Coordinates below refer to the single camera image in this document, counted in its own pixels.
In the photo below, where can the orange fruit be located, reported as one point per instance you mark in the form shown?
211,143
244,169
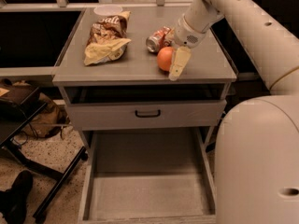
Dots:
164,58

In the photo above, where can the grey drawer with black handle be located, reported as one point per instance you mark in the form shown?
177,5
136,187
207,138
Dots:
87,117

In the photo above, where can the black shoe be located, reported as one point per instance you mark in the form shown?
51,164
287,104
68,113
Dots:
13,201

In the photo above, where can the brown bag on floor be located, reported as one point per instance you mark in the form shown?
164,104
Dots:
47,122

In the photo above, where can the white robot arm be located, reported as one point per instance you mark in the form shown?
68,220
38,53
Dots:
257,148

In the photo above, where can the grey drawer cabinet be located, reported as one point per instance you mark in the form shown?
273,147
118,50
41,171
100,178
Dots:
135,77

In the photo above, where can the brown chip bag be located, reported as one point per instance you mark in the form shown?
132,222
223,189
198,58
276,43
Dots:
108,39

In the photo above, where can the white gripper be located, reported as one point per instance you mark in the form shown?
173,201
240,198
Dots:
186,34

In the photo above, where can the black folding stand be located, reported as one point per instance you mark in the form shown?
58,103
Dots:
13,137

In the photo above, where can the open grey bottom drawer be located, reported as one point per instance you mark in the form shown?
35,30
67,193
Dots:
152,176

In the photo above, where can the crushed red soda can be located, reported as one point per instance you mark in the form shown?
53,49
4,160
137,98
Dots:
158,40

